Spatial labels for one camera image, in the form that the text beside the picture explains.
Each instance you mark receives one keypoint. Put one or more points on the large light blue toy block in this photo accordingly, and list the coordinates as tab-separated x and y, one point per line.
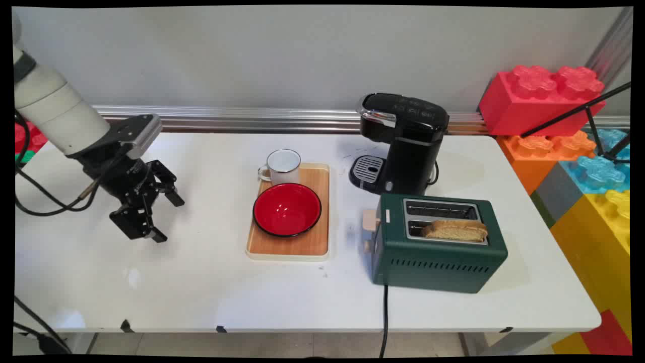
597	174
612	138

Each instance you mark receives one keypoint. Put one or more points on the large red toy block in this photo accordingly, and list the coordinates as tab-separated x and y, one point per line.
524	108

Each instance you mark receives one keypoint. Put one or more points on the red bowl with black rim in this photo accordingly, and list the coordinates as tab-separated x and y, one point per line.
287	209

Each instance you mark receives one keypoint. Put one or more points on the black pod coffee machine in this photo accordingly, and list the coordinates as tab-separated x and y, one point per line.
413	151

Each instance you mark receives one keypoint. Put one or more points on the cream toaster dial knob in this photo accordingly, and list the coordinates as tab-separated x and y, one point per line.
368	247

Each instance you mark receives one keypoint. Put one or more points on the small green toy block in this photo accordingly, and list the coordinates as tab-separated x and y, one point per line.
24	158

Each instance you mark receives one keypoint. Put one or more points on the toasted bread slice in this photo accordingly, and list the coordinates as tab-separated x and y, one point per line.
453	232

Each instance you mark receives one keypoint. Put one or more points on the white enamel mug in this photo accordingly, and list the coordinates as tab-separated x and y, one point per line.
284	174

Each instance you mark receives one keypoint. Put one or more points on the wooden tray with cream rim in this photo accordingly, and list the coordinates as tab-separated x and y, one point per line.
310	244

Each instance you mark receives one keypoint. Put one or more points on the large orange toy block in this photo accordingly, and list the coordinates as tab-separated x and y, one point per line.
529	161

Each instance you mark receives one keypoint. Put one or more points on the dark green toy block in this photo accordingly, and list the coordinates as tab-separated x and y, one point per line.
543	209

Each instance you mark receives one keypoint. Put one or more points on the cream toaster lever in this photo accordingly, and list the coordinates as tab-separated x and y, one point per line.
369	220

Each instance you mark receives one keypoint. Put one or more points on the dark green two-slot toaster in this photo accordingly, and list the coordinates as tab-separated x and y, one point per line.
438	267

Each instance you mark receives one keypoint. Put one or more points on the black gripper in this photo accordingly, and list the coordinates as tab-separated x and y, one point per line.
123	174

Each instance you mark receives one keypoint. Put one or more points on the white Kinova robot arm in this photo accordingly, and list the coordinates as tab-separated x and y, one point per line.
55	106

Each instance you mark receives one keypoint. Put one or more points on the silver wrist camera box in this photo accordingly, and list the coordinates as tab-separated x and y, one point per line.
143	133

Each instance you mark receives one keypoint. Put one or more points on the small red toy block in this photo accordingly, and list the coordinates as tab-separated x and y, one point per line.
33	138

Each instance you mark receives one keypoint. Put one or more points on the aluminium wall rail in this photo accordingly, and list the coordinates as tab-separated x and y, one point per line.
277	121

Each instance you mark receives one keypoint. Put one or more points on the black tripod stand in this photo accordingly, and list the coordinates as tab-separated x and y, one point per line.
564	117

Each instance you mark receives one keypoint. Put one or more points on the large yellow toy block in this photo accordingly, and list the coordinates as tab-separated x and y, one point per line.
594	242

